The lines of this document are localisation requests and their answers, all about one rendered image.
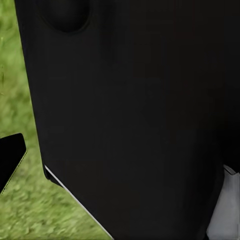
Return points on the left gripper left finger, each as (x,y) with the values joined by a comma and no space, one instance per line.
(12,150)

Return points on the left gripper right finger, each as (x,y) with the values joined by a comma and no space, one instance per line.
(232,149)

